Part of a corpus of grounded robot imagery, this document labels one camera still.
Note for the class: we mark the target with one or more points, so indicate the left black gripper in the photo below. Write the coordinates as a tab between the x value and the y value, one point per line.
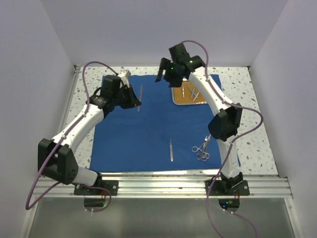
133	100

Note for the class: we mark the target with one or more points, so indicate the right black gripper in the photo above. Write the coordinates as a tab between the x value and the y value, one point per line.
165	64

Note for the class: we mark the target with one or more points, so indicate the steel tweezers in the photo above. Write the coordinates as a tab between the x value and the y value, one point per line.
140	97
183	91

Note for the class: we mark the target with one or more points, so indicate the steel tray with orange mat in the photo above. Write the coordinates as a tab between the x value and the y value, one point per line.
177	96

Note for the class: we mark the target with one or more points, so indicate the blue surgical drape cloth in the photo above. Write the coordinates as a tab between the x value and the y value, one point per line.
131	141

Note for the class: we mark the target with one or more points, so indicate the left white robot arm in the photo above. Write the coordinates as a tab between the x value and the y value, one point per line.
56	157

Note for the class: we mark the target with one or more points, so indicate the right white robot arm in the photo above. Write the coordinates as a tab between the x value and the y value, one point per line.
224	125

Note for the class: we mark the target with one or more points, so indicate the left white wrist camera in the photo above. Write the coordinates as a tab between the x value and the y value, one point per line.
125	74

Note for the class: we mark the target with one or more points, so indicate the aluminium mounting rail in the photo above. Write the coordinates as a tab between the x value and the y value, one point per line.
191	186

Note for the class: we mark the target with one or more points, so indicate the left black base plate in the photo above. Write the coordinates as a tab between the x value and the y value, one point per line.
104	187

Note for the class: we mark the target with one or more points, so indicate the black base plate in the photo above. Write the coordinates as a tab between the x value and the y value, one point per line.
228	186
104	187

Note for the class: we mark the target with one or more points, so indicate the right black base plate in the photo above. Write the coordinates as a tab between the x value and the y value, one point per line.
228	186

